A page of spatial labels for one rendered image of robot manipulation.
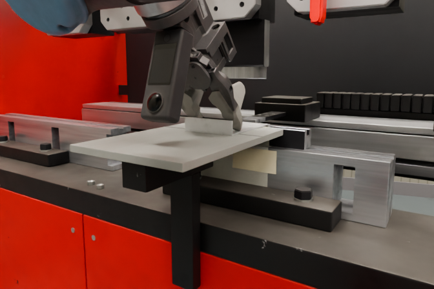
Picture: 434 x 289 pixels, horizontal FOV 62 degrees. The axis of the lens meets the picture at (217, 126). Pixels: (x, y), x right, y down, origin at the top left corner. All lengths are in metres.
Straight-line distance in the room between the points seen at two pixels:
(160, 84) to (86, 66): 1.04
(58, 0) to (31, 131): 0.77
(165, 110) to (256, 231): 0.21
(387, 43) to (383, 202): 0.59
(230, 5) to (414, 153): 0.46
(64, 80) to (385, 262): 1.19
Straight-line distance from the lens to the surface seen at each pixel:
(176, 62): 0.44
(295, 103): 0.80
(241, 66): 0.63
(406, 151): 0.81
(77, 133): 0.91
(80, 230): 0.76
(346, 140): 0.82
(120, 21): 0.76
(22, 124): 1.09
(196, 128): 0.55
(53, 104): 1.39
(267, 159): 0.59
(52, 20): 0.33
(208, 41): 0.48
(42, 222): 0.86
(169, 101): 0.43
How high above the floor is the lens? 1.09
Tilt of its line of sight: 8 degrees down
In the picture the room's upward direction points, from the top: straight up
